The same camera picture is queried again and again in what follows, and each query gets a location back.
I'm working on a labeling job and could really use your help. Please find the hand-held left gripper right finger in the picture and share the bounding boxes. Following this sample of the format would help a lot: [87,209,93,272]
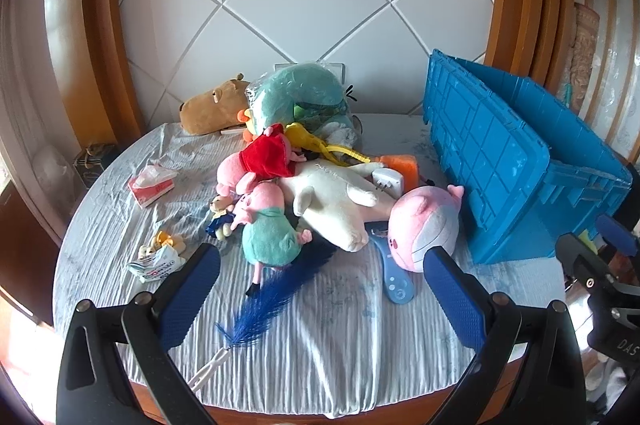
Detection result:
[422,246,587,425]

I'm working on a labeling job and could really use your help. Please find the small doll keychain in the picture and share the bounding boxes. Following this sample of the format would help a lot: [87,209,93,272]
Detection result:
[207,195,237,240]

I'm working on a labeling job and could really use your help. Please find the yellow duck plastic clip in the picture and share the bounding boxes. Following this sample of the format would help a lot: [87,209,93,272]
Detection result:
[285,122,386,166]

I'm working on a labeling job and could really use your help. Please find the dark box with string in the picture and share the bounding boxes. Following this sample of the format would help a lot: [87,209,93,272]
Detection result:
[72,144,112,178]

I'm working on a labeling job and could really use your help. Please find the teal plush in plastic bag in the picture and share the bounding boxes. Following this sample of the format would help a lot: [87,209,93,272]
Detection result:
[244,61,358,140]

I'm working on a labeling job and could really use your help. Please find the blue plastic crate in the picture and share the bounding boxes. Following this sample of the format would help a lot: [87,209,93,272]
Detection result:
[421,49,635,266]

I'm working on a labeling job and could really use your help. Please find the red tissue pack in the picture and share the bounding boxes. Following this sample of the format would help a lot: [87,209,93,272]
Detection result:
[127,164,179,209]

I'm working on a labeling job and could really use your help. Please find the blue feather duster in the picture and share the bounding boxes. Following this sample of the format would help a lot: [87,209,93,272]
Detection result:
[189,240,336,393]

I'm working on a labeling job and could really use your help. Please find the small cream bear yellow dress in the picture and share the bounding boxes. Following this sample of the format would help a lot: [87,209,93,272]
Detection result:
[139,230,186,258]

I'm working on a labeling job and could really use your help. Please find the light blue plastic hairbrush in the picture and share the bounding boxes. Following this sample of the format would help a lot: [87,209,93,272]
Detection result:
[367,225,423,305]

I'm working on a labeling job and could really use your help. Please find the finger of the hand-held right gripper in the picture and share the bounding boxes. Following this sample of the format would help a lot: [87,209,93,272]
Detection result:
[595,214,640,258]
[556,232,621,293]

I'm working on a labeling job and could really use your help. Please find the white printed snack packet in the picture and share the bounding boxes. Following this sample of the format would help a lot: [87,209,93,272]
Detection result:
[127,246,187,283]

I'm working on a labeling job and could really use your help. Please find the brown capybara plush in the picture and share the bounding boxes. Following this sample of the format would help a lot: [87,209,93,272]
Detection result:
[179,73,252,136]

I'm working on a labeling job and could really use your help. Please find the white plastic power adapter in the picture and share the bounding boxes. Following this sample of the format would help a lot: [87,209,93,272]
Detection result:
[371,168,405,198]

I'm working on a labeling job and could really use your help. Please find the white animal plush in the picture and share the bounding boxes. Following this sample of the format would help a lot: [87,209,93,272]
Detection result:
[277,157,401,254]

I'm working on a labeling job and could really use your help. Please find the pink pig plush orange dress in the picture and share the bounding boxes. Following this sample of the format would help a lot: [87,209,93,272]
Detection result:
[380,153,420,190]

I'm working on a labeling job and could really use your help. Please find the pink pig plush green shirt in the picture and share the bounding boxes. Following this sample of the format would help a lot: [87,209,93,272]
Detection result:
[231,182,313,298]

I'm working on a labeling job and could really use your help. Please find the pink whale plush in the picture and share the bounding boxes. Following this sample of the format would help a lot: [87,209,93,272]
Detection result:
[389,184,466,274]

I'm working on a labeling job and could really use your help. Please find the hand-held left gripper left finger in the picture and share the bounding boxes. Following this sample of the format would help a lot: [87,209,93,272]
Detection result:
[56,243,222,425]

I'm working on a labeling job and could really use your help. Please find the pink pig plush red dress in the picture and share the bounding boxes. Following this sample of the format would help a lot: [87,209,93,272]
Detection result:
[216,124,308,198]

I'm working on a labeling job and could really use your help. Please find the clear plastic container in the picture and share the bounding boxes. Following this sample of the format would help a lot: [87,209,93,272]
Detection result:
[30,145,83,210]

